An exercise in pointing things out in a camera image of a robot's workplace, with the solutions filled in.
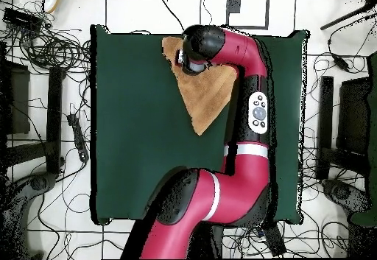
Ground black stand crossbar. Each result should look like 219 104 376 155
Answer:
331 147 369 175
5 141 49 166

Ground black flat panel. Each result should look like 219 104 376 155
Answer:
336 77 373 155
0 60 31 136

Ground tangle of black cables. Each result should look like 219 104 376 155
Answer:
5 1 91 74

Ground black power adapter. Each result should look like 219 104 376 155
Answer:
332 55 351 72

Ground black rod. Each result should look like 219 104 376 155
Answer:
320 5 369 31

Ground white round object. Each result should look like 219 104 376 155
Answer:
41 0 59 14

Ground black electronics box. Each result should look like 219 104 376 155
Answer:
2 7 43 32

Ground grey stand base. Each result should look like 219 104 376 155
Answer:
321 178 373 214
0 171 58 260

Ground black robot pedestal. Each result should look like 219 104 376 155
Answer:
186 222 225 259

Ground tan towel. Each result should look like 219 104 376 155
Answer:
161 35 239 137

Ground black power strip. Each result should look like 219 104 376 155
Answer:
66 113 90 164
260 221 287 257

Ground dark green table cloth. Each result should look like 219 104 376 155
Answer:
89 24 311 225

